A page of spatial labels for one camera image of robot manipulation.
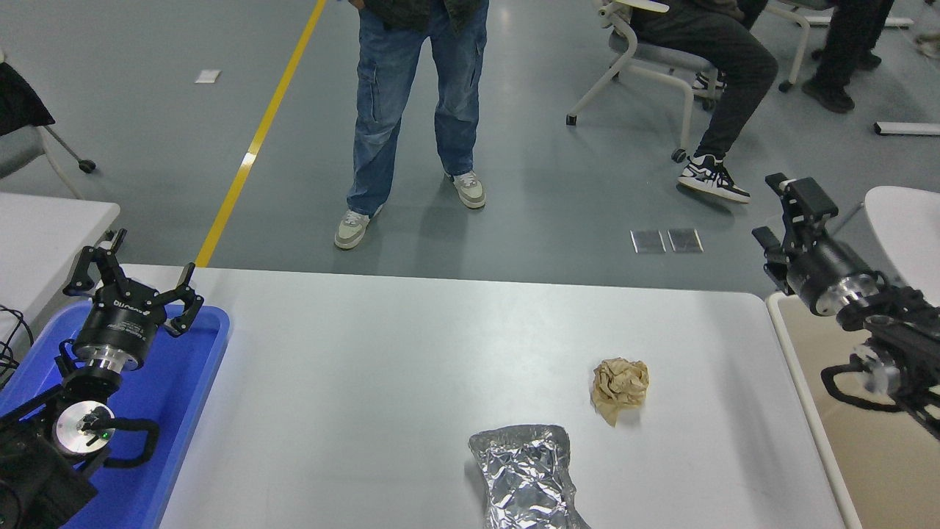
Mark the left gripper body black drum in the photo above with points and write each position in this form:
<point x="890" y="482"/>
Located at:
<point x="117" y="323"/>

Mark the white rectangular side table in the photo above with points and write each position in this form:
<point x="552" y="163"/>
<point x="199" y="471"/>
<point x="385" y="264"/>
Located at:
<point x="44" y="242"/>

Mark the right gripper body black drum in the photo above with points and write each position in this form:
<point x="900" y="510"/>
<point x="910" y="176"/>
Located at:
<point x="822" y="268"/>

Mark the large pale bin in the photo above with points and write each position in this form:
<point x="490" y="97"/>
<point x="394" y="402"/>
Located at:
<point x="844" y="470"/>

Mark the tan paper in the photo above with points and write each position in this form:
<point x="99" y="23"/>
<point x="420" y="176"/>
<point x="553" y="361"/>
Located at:
<point x="620" y="386"/>

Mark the metal floor plate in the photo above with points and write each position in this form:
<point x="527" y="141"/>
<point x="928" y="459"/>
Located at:
<point x="686" y="241"/>
<point x="649" y="242"/>

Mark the white floor bar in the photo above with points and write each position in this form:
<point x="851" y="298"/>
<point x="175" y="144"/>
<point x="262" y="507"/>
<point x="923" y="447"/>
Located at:
<point x="907" y="128"/>

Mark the white round table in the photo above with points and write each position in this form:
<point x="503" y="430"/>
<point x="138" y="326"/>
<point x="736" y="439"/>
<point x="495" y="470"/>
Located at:
<point x="910" y="228"/>

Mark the person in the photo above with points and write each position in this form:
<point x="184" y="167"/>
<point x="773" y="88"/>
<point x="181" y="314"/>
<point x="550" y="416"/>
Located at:
<point x="929" y="45"/>
<point x="844" y="51"/>
<point x="382" y="95"/>
<point x="734" y="66"/>

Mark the blue plastic tray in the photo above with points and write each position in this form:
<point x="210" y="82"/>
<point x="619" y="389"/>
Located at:
<point x="183" y="382"/>

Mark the grey white-framed chair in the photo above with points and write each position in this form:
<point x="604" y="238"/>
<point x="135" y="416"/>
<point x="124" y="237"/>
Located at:
<point x="661" y="59"/>
<point x="797" y="22"/>

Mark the foil tray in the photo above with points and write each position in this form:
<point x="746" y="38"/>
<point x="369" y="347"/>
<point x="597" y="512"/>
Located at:
<point x="525" y="477"/>

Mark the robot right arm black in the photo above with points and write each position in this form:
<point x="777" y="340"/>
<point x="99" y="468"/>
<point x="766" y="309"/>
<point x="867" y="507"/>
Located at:
<point x="910" y="330"/>

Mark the black garment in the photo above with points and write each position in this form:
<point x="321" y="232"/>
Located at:
<point x="18" y="95"/>

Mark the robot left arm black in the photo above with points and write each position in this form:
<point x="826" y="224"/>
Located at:
<point x="37" y="485"/>

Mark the grey chair with castors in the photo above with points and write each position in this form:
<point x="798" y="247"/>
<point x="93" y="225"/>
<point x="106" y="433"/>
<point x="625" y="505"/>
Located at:
<point x="22" y="150"/>

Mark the white stand base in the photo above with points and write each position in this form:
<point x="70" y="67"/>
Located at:
<point x="902" y="22"/>

